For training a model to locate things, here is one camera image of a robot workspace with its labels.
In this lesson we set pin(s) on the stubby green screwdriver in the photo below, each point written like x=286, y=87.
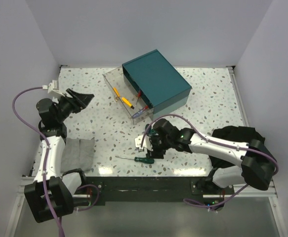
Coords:
x=151, y=131

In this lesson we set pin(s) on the teal drawer box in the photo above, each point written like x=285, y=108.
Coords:
x=162, y=87

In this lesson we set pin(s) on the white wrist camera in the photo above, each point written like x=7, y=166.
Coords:
x=143, y=143
x=53, y=89

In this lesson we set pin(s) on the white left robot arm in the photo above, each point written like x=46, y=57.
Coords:
x=51, y=193

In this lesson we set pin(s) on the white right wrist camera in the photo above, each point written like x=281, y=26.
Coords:
x=143, y=143

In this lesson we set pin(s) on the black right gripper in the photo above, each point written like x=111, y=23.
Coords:
x=155, y=154

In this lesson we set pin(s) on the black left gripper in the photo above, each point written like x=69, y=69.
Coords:
x=79, y=100

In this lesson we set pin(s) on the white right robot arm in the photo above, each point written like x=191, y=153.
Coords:
x=238, y=155

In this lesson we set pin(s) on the black cloth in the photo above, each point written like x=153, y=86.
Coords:
x=235, y=134

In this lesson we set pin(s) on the small red screwdriver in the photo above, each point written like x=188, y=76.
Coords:
x=138, y=96

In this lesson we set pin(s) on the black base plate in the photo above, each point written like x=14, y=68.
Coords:
x=149, y=189

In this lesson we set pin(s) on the aluminium frame rail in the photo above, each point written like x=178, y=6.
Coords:
x=24, y=181

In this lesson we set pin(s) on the yellow handled screwdriver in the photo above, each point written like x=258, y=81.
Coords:
x=117, y=94

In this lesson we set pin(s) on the yellow black screwdriver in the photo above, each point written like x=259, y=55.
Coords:
x=127, y=103

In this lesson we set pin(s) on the clear plastic drawer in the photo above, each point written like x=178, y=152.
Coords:
x=135, y=108

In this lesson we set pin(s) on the long green handled screwdriver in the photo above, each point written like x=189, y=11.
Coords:
x=138, y=159

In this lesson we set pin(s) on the blue handled screwdriver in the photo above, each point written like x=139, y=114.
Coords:
x=140, y=112

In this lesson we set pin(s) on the grey cloth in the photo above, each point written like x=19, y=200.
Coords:
x=78, y=153

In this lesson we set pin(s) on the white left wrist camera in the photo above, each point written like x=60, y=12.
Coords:
x=53, y=89

